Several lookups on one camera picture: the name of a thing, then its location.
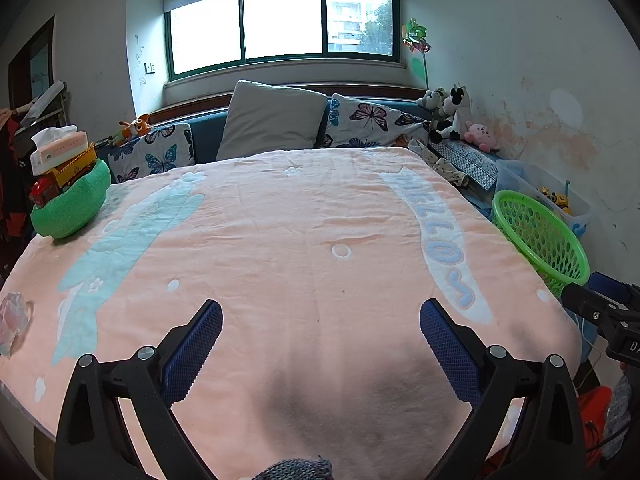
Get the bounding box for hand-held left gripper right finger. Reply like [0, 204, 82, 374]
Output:
[419, 299, 586, 480]

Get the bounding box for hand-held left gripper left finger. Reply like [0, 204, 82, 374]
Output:
[55, 299, 224, 480]

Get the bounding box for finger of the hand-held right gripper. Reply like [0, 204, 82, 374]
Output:
[560, 284, 626, 326]
[587, 272, 640, 306]

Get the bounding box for green plastic basket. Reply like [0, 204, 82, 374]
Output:
[491, 190, 591, 301]

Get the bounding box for person's right forearm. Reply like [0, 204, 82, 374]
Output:
[602, 372, 640, 461]

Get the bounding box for person's left forearm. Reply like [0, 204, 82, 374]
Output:
[252, 457, 335, 480]

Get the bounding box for yellow toy vehicles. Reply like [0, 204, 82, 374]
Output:
[537, 185, 573, 216]

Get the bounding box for clear plastic storage box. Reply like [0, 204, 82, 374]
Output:
[495, 159, 593, 238]

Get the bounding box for pink flower-print blanket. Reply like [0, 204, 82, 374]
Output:
[0, 146, 583, 480]

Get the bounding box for grey patterned cushion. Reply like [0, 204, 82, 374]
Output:
[430, 137, 501, 192]

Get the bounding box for green bowl-shaped cushion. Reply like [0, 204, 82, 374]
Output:
[30, 157, 112, 240]

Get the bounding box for crumpled clear plastic wrap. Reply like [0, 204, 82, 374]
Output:
[0, 292, 33, 358]

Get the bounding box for patterned baby garment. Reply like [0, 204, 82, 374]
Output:
[407, 137, 471, 186]

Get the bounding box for small butterfly print pillow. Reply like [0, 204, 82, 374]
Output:
[107, 122, 196, 184]

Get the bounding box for pink plush toy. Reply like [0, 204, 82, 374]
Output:
[462, 121, 501, 153]

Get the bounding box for blue sofa backrest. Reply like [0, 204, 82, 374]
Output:
[95, 97, 436, 183]

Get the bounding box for yellow and red toy truck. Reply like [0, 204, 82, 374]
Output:
[28, 142, 97, 210]

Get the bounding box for orange fox plush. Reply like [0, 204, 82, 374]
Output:
[117, 113, 153, 142]

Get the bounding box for black and white cow plush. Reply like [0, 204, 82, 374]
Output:
[430, 84, 472, 143]

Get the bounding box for pink and white tissue box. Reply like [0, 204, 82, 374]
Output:
[29, 125, 90, 177]

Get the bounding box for grey pillow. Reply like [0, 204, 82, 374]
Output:
[215, 80, 328, 162]

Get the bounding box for hanging red clothes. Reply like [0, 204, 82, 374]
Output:
[0, 107, 31, 241]

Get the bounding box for large butterfly print pillow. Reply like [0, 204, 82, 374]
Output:
[315, 92, 432, 150]

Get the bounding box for grey plush toy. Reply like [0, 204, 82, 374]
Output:
[416, 87, 448, 113]

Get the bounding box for white rolled sheet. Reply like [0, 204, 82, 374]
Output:
[15, 81, 67, 133]

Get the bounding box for colourful pinwheel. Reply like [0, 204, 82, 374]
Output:
[401, 18, 432, 91]

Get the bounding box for green-framed window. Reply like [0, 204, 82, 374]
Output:
[165, 0, 403, 81]

